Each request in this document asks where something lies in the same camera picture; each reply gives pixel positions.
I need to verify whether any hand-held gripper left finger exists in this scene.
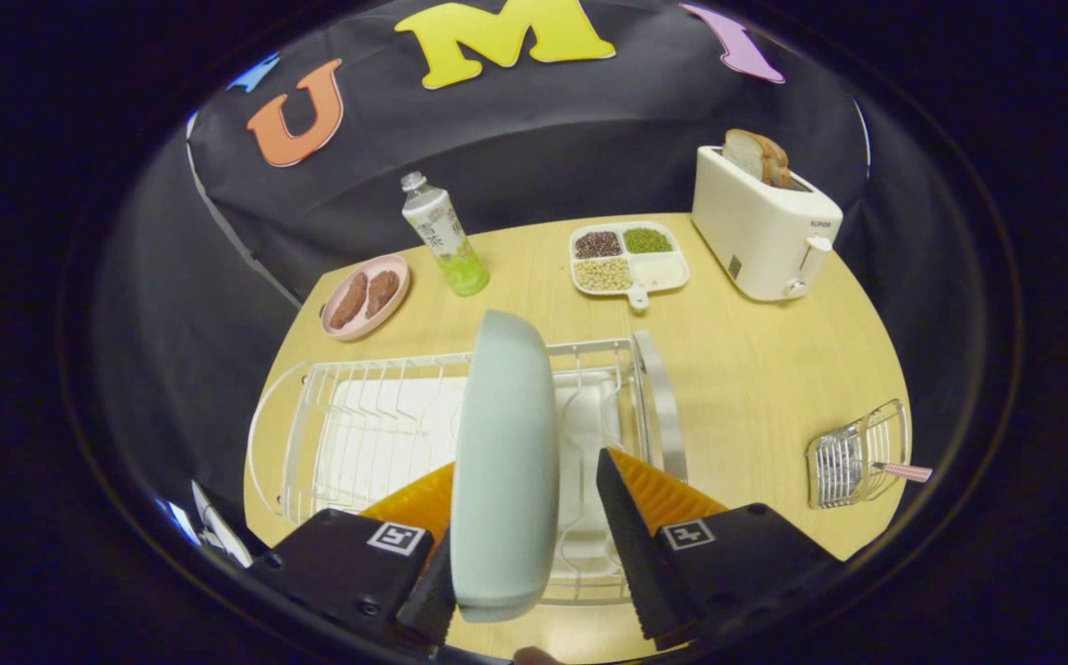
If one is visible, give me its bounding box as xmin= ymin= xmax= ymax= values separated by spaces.
xmin=252 ymin=462 xmax=457 ymax=647

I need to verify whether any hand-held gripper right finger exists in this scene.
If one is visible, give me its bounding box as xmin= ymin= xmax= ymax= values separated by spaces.
xmin=596 ymin=448 xmax=844 ymax=652

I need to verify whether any pale green plate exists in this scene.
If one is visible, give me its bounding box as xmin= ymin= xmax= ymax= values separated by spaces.
xmin=450 ymin=309 xmax=561 ymax=623

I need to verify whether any white wire dish rack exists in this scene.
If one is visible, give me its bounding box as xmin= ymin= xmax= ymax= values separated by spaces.
xmin=246 ymin=330 xmax=688 ymax=606

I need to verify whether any metal wire basket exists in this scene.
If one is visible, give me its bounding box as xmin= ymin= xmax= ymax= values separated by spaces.
xmin=807 ymin=399 xmax=912 ymax=510

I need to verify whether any pink striped handle spoon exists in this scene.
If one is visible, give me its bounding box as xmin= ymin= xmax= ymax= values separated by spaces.
xmin=871 ymin=461 xmax=933 ymax=484

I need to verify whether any pink plate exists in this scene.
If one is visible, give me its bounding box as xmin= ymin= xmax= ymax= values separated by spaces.
xmin=320 ymin=255 xmax=412 ymax=342

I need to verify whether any white drip tray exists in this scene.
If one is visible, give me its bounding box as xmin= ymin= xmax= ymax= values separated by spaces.
xmin=317 ymin=369 xmax=623 ymax=583

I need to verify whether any brown meat piece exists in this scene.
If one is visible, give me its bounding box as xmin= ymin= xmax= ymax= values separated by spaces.
xmin=329 ymin=272 xmax=370 ymax=331
xmin=366 ymin=270 xmax=401 ymax=320

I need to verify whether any white divided bean tray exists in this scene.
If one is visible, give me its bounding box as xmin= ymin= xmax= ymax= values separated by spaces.
xmin=569 ymin=221 xmax=690 ymax=310

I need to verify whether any white toaster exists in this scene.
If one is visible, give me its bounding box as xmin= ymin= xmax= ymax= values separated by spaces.
xmin=691 ymin=145 xmax=844 ymax=303

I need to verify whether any green tea bottle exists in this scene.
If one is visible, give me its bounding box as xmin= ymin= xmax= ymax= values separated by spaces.
xmin=401 ymin=172 xmax=491 ymax=297

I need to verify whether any brown bread slice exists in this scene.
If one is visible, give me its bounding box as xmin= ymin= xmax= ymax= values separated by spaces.
xmin=722 ymin=128 xmax=792 ymax=190

